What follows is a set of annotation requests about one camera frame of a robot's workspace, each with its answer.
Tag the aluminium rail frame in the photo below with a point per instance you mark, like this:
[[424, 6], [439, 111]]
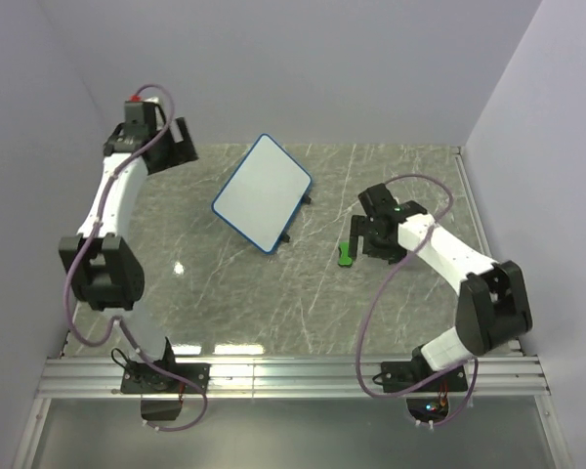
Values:
[[294, 412]]

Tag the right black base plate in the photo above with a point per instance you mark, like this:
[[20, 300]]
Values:
[[396, 376]]

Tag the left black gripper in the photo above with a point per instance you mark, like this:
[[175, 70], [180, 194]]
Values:
[[185, 152]]

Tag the blue framed whiteboard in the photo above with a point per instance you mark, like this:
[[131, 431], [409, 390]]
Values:
[[263, 194]]

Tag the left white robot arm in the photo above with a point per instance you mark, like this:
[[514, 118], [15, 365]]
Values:
[[103, 272]]

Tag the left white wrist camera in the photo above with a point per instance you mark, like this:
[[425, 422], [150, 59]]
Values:
[[137, 99]]

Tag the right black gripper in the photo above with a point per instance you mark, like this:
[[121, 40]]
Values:
[[361, 226]]

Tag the green whiteboard eraser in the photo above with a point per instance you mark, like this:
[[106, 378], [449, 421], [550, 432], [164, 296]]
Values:
[[344, 259]]

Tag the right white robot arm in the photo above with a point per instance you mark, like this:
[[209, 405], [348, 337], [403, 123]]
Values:
[[492, 303]]

